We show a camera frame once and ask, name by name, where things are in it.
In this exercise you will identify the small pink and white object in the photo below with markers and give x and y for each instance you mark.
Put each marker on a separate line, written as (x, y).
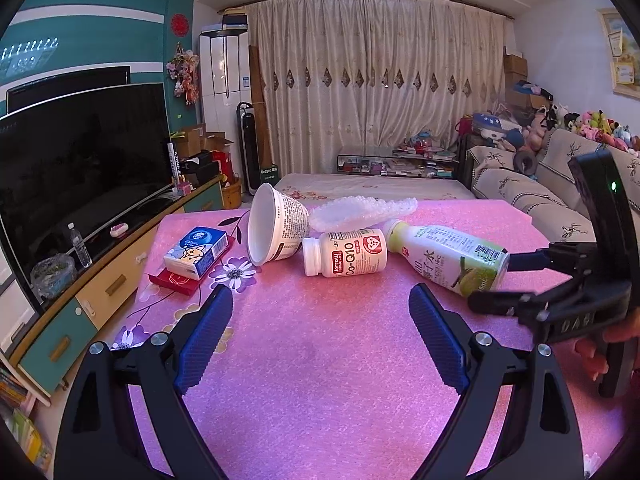
(119, 230)

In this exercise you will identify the stack of books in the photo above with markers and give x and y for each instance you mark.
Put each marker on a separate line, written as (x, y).
(20, 420)

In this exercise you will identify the black flat-screen television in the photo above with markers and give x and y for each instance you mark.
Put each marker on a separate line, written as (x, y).
(75, 185)

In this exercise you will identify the white bubble wrap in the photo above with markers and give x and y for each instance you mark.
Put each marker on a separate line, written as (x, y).
(350, 212)

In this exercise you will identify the green and white drink bottle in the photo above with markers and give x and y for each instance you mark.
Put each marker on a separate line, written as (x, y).
(445, 255)

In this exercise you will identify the glass display case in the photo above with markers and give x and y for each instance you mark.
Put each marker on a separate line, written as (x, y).
(390, 165)

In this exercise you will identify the red gift box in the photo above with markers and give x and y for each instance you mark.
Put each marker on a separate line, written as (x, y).
(225, 162)

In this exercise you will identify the person's right hand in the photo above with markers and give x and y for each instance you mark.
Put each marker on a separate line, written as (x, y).
(592, 360)

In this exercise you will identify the sofa with deer-print cover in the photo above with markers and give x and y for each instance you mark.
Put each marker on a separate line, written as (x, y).
(540, 195)

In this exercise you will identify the clear water bottle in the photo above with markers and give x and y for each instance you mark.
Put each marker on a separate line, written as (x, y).
(81, 247)

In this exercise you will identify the black tower fan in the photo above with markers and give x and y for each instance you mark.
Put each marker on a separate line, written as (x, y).
(247, 150)

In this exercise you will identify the black box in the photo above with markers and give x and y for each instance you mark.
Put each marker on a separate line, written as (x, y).
(200, 170)

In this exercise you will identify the wooden plank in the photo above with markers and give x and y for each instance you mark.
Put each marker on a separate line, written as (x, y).
(256, 100)

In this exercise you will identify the pink floral table mat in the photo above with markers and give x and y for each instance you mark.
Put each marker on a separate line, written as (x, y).
(325, 385)

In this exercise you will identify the hanging flower decoration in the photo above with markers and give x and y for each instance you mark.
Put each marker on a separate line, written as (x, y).
(184, 72)

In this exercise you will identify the floral mattress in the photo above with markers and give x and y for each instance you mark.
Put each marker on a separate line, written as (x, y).
(375, 187)

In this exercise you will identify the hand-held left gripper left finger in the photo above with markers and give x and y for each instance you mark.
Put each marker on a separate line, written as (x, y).
(205, 340)

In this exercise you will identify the dark green box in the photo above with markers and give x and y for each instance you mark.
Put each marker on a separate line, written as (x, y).
(268, 174)

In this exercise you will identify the blue tissue pack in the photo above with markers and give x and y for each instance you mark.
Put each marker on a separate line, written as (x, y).
(195, 255)

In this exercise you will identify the tall white box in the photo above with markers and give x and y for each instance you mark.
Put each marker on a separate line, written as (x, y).
(176, 162)

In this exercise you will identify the dark wall panel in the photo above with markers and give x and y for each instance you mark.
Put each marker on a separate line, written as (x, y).
(65, 85)

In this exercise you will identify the white paper bowl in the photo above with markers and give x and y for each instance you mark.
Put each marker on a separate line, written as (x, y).
(280, 225)

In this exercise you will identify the beige patterned curtain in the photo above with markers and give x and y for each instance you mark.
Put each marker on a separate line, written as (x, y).
(375, 85)

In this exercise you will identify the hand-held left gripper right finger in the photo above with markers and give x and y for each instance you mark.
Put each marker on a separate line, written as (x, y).
(437, 340)

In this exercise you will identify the stacked brown cardboard boxes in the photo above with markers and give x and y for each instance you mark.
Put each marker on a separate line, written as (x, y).
(515, 77)

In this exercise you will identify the pile of plush toys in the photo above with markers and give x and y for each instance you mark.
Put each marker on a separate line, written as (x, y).
(590, 125)

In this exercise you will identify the flat red box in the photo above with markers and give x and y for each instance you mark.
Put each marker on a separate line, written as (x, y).
(175, 285)

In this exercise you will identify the boxes on air conditioner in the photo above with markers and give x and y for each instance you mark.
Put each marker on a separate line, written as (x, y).
(235, 21)

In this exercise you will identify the framed flower painting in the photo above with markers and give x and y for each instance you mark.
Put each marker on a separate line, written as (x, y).
(622, 55)

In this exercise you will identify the white supplement bottle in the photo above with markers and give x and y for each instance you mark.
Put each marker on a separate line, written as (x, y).
(350, 252)

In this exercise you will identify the white standing air conditioner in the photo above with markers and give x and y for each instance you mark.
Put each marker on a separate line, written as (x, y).
(222, 100)

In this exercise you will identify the open cardboard boxes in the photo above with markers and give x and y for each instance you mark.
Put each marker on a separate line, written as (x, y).
(197, 137)

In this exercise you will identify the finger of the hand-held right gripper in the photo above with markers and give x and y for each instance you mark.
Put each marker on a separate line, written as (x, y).
(550, 260)
(500, 302)

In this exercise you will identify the red paper-cut decoration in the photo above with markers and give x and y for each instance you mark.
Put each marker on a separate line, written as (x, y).
(181, 24)

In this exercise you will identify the teal and yellow TV cabinet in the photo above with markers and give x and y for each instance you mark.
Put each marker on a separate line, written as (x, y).
(100, 300)

